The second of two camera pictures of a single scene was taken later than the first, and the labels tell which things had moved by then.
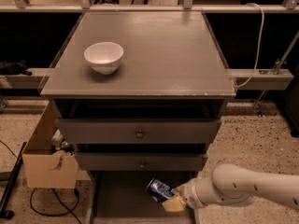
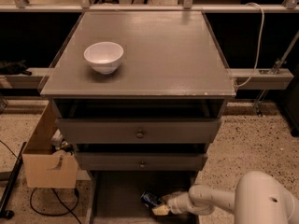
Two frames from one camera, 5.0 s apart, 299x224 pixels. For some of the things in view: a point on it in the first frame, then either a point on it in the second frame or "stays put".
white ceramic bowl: [104, 56] stays put
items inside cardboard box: [59, 144] stays put
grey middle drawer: [142, 161] stays put
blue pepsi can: [160, 190] -> [150, 199]
